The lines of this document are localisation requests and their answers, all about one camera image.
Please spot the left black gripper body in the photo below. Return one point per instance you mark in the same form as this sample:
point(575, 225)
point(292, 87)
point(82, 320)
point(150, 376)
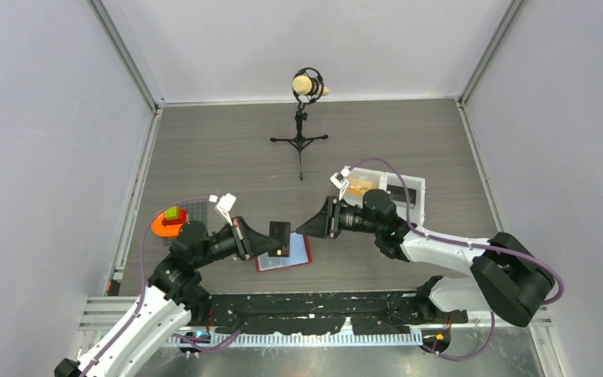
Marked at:
point(230, 241)

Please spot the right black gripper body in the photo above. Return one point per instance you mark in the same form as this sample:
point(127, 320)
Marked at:
point(343, 218)

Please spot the black credit card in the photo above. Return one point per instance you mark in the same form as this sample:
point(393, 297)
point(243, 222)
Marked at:
point(280, 231)
point(399, 194)

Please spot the orange credit card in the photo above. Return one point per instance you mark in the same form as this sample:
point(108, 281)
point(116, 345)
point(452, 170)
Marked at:
point(359, 187)

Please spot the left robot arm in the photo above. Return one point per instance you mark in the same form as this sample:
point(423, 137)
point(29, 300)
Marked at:
point(171, 298)

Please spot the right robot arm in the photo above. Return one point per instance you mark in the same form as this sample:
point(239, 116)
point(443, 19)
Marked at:
point(508, 280)

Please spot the white two-compartment tray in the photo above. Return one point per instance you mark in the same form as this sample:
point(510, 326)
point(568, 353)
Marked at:
point(416, 213)

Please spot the grey studded baseplate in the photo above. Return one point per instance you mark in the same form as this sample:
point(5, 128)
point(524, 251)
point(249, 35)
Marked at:
point(196, 211)

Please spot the red toy block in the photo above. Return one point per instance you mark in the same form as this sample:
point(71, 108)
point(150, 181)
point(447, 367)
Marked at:
point(182, 219)

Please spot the orange curved plastic piece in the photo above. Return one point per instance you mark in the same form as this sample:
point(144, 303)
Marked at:
point(165, 232)

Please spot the green toy block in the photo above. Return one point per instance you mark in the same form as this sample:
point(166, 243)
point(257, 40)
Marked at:
point(172, 213)

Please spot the black microphone tripod stand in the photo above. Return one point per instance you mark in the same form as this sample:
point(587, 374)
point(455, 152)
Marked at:
point(300, 142)

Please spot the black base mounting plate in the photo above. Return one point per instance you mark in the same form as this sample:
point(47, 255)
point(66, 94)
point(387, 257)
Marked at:
point(369, 313)

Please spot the beige microphone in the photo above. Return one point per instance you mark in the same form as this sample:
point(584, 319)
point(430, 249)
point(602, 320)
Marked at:
point(309, 86)

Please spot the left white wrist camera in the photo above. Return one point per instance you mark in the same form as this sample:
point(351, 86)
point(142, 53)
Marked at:
point(223, 205)

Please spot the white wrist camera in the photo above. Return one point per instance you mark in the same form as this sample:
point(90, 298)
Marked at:
point(223, 205)
point(341, 181)

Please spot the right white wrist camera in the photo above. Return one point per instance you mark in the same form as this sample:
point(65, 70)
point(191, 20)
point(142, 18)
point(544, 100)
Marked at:
point(341, 181)

